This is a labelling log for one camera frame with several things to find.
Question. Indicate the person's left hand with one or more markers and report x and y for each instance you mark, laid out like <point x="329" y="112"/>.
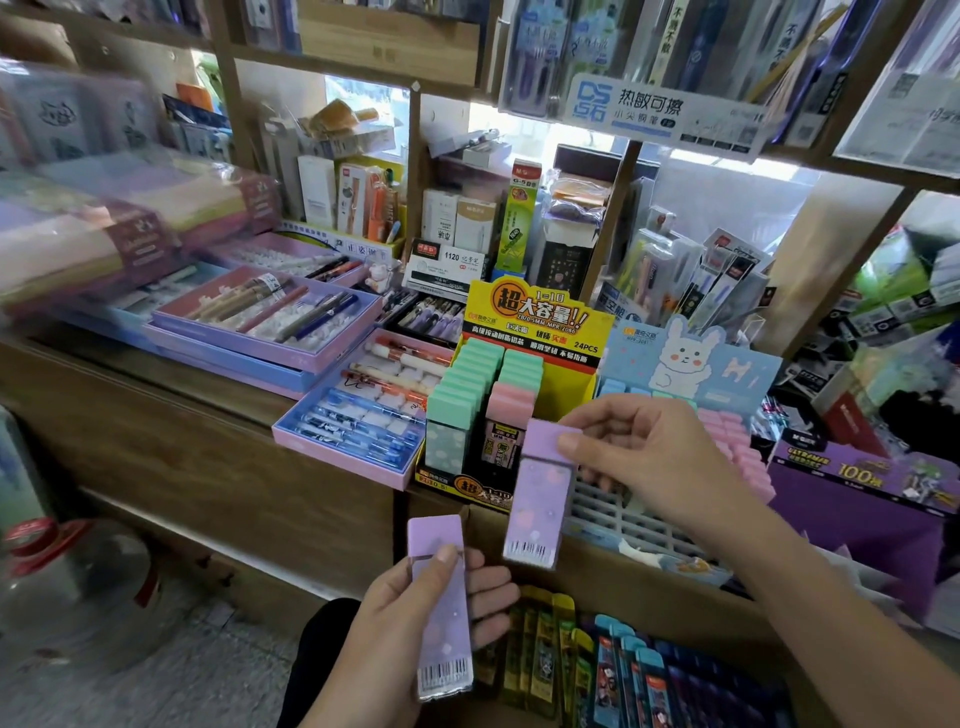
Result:
<point x="390" y="630"/>

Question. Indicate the person's right hand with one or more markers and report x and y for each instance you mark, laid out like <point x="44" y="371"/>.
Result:
<point x="660" y="457"/>

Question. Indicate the person's left thumb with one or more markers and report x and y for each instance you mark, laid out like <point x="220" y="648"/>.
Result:
<point x="427" y="571"/>

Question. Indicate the person's right thumb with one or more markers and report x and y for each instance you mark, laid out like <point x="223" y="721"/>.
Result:
<point x="596" y="448"/>

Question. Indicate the purple pencil lead case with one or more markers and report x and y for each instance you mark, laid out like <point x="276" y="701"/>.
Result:
<point x="442" y="637"/>
<point x="538" y="502"/>

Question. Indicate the person's right forearm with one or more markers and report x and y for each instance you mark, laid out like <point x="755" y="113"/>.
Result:
<point x="825" y="622"/>

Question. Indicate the person's left forearm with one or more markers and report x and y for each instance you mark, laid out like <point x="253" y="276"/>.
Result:
<point x="360" y="705"/>

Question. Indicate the pink pencil lead case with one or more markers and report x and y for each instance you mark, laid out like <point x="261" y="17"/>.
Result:
<point x="517" y="391"/>
<point x="506" y="435"/>

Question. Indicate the blue rabbit display box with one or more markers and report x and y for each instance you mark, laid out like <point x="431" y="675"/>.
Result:
<point x="675" y="360"/>

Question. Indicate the yellow cardboard display box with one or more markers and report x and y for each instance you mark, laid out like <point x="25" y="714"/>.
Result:
<point x="540" y="322"/>

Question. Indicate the row of yellow green packets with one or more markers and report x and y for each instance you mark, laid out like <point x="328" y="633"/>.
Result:
<point x="544" y="652"/>

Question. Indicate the row of pink cases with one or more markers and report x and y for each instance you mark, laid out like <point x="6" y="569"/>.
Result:
<point x="742" y="450"/>

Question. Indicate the person's black trousers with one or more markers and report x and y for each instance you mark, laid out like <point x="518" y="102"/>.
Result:
<point x="315" y="667"/>

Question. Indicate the row of blue pens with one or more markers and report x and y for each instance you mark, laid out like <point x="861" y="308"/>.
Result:
<point x="360" y="427"/>

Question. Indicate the black patterned packet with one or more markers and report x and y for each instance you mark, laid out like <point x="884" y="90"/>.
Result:
<point x="562" y="268"/>

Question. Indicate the pink and blue pen tray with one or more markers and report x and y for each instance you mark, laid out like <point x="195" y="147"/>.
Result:
<point x="300" y="439"/>

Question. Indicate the bunch of clear pen packets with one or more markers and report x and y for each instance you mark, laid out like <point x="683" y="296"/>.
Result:
<point x="697" y="281"/>

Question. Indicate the row of white orange pens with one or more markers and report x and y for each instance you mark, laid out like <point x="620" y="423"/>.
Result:
<point x="397" y="371"/>

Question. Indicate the black tray of pens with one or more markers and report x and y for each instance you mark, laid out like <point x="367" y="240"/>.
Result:
<point x="427" y="315"/>

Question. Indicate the row of blue lead packets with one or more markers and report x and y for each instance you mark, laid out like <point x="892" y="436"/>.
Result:
<point x="630" y="682"/>

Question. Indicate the white labelled refill box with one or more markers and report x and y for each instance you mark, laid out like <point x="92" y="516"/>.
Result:
<point x="442" y="268"/>

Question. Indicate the clear bagged stationery pile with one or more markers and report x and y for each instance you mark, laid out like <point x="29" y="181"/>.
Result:
<point x="576" y="206"/>

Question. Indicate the tall green yellow box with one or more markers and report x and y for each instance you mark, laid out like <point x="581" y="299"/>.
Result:
<point x="519" y="217"/>

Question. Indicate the white pen box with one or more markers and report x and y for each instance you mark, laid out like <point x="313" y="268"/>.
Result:
<point x="439" y="217"/>
<point x="475" y="225"/>

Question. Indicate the wooden counter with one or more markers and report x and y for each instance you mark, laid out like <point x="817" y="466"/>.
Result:
<point x="187" y="457"/>

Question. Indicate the row of dark blue packets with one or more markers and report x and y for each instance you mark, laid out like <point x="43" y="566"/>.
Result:
<point x="720" y="690"/>

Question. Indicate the purple display box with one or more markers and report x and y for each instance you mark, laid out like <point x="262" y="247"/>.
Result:
<point x="862" y="510"/>

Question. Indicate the small white figurine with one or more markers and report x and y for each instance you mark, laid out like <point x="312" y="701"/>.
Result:
<point x="380" y="277"/>

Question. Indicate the bundle of dark pens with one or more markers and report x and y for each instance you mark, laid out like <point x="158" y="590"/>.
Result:
<point x="319" y="315"/>

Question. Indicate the purple pen tray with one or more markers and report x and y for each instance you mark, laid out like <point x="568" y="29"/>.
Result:
<point x="225" y="337"/>

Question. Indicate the bundle of brown pens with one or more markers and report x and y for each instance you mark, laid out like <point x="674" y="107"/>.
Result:
<point x="236" y="296"/>

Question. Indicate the orange pen packet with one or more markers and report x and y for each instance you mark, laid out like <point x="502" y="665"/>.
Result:
<point x="367" y="202"/>

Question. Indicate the white hanging sign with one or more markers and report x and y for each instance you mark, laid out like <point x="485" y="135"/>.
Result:
<point x="660" y="116"/>

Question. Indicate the pile of green boxes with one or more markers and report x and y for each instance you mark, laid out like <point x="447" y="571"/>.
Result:
<point x="907" y="277"/>

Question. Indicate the lilac pen tray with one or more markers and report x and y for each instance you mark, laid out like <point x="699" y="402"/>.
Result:
<point x="262" y="251"/>

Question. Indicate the clear water jug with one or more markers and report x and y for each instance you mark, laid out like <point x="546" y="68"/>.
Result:
<point x="67" y="585"/>

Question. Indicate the tall white box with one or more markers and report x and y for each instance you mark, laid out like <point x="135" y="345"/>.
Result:
<point x="316" y="191"/>

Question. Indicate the pale blue pen tray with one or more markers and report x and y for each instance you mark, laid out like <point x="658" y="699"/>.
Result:
<point x="142" y="296"/>

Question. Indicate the row of hanging pen packets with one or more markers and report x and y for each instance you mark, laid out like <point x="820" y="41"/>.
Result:
<point x="645" y="37"/>

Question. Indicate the brown tape roll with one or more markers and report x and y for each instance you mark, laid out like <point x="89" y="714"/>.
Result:
<point x="341" y="118"/>

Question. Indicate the wooden shelf unit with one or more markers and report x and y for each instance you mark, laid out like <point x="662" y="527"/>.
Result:
<point x="390" y="45"/>

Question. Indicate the stack of white papers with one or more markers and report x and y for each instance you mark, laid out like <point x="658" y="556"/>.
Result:
<point x="911" y="97"/>

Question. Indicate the stack of pastel paper packs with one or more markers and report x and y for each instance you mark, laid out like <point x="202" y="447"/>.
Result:
<point x="112" y="217"/>

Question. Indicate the cat print purple packages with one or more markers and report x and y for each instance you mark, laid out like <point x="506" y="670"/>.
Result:
<point x="67" y="116"/>

